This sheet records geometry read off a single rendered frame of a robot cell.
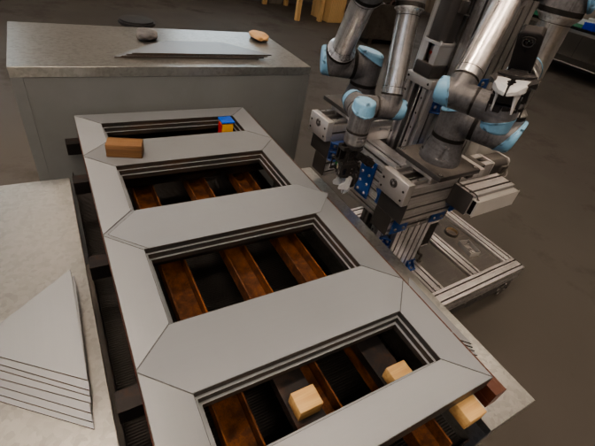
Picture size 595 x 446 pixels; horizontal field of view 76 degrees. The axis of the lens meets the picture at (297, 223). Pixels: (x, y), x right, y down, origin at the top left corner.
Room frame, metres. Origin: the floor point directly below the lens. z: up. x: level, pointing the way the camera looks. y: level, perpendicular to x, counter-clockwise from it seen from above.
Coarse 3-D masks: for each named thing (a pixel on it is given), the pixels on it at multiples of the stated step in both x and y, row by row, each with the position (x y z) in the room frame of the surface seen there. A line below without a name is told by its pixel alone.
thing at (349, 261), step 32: (128, 128) 1.42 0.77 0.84; (160, 128) 1.49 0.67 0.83; (192, 128) 1.57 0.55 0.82; (192, 160) 1.25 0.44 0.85; (224, 160) 1.32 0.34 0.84; (256, 160) 1.40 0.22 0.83; (288, 224) 1.00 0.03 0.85; (320, 224) 1.03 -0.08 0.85; (160, 256) 0.75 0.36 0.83; (160, 288) 0.64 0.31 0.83; (384, 320) 0.68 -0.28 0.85; (320, 352) 0.55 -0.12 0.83; (416, 352) 0.62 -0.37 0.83; (224, 384) 0.42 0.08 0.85; (256, 384) 0.45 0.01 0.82
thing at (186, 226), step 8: (168, 208) 0.93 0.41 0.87; (176, 208) 0.94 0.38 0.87; (184, 208) 0.94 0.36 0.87; (168, 216) 0.89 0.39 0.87; (176, 216) 0.90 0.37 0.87; (184, 216) 0.91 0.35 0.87; (192, 216) 0.91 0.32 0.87; (176, 224) 0.86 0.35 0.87; (184, 224) 0.87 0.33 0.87; (192, 224) 0.88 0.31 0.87; (176, 232) 0.83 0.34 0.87; (184, 232) 0.84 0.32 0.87; (192, 232) 0.84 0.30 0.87; (200, 232) 0.85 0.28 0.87; (184, 240) 0.80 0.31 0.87
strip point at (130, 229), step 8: (128, 216) 0.85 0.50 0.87; (136, 216) 0.86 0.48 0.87; (120, 224) 0.81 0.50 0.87; (128, 224) 0.82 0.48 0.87; (136, 224) 0.83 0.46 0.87; (112, 232) 0.77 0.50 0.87; (120, 232) 0.78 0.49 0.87; (128, 232) 0.79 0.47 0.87; (136, 232) 0.79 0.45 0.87; (128, 240) 0.76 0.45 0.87; (136, 240) 0.76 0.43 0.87; (144, 240) 0.77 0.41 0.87
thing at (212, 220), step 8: (200, 200) 1.00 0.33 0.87; (208, 200) 1.01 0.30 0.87; (192, 208) 0.95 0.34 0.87; (200, 208) 0.96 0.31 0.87; (208, 208) 0.97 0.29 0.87; (216, 208) 0.98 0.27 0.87; (200, 216) 0.92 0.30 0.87; (208, 216) 0.93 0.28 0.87; (216, 216) 0.94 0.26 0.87; (200, 224) 0.89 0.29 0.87; (208, 224) 0.89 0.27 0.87; (216, 224) 0.90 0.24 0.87; (224, 224) 0.91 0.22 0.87; (208, 232) 0.86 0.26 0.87; (216, 232) 0.86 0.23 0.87; (224, 232) 0.87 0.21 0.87
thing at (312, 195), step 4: (296, 184) 1.22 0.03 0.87; (300, 188) 1.19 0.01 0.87; (304, 188) 1.20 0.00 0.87; (308, 188) 1.21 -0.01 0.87; (312, 188) 1.21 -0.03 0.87; (304, 192) 1.18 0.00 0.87; (308, 192) 1.18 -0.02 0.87; (312, 192) 1.19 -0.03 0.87; (316, 192) 1.19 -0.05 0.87; (308, 196) 1.15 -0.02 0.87; (312, 196) 1.16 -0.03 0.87; (316, 196) 1.16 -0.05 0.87; (320, 196) 1.17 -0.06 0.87; (312, 200) 1.14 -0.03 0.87; (316, 200) 1.14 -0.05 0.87; (320, 200) 1.15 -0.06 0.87; (324, 200) 1.15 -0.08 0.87; (316, 204) 1.12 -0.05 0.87; (320, 204) 1.12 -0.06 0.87; (320, 208) 1.10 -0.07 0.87
